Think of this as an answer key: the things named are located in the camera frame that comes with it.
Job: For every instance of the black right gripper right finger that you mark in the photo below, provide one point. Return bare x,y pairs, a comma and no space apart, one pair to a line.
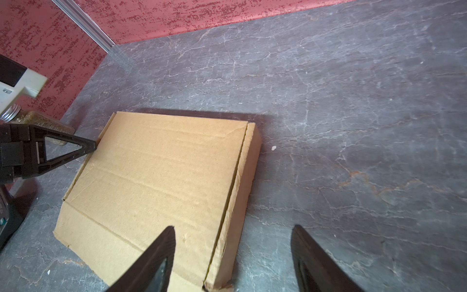
315,270

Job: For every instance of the brown cardboard box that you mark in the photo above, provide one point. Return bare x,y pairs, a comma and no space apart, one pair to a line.
151,171

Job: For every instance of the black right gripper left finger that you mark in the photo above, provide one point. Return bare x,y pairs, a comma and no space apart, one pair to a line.
151,271

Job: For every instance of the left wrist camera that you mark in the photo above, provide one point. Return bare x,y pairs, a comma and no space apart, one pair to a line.
17,81

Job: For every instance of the aluminium corner post left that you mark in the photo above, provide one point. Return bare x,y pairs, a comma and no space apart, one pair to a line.
85,23

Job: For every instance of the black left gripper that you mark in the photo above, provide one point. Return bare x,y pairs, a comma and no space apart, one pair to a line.
30,151

